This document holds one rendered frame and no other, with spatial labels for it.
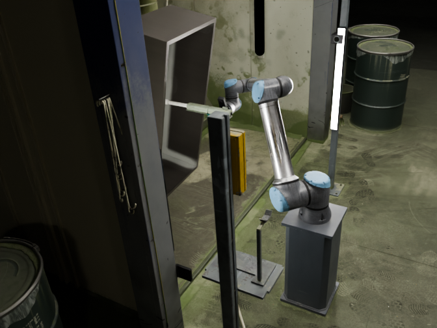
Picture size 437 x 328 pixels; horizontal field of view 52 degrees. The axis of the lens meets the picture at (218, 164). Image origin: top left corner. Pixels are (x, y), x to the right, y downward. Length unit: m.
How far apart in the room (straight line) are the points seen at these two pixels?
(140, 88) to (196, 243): 1.79
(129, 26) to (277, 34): 2.93
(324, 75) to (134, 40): 2.97
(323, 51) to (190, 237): 2.20
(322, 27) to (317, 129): 1.06
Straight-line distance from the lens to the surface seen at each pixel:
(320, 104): 4.73
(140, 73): 1.95
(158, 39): 2.59
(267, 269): 2.15
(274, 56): 4.74
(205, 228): 3.63
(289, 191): 2.50
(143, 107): 1.99
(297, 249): 2.77
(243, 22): 4.80
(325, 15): 4.46
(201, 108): 2.86
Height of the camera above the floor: 2.28
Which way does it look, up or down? 30 degrees down
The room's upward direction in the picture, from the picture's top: 4 degrees counter-clockwise
